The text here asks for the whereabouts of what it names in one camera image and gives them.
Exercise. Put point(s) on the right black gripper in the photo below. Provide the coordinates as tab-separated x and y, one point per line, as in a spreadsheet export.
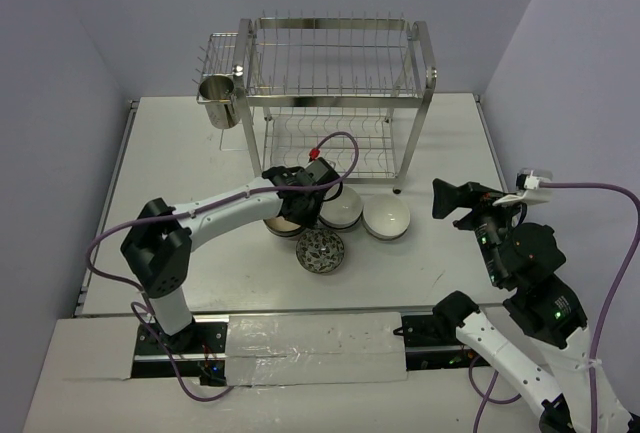
477	196

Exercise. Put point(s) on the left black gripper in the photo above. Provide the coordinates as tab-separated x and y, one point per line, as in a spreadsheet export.
304	208

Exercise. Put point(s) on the teal bowl tan interior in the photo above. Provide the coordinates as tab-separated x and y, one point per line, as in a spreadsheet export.
282	228

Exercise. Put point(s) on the white bowl top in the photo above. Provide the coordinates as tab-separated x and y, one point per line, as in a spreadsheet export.
341	211

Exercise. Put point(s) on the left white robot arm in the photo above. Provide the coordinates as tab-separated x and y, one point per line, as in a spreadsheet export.
158	247

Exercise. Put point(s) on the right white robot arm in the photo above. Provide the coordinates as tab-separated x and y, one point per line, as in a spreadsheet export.
570	392

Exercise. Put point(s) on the steel two-tier dish rack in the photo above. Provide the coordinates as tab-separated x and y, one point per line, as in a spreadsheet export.
299	79

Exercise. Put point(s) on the floral patterned dark bowl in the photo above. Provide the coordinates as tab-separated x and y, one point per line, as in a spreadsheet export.
320	251

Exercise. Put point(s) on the white bowl dark rim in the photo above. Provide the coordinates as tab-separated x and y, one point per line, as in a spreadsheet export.
386	217

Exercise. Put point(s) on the white taped board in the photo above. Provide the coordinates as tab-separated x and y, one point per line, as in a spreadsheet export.
314	349

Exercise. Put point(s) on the steel utensil cup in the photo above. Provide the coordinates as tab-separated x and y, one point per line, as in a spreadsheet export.
216	93

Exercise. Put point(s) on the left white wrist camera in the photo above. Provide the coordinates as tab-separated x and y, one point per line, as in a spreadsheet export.
321	172

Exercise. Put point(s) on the wire side basket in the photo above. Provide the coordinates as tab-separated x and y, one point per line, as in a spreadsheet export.
217	56

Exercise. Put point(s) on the black mounting rail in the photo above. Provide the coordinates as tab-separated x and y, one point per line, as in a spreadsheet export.
203	358

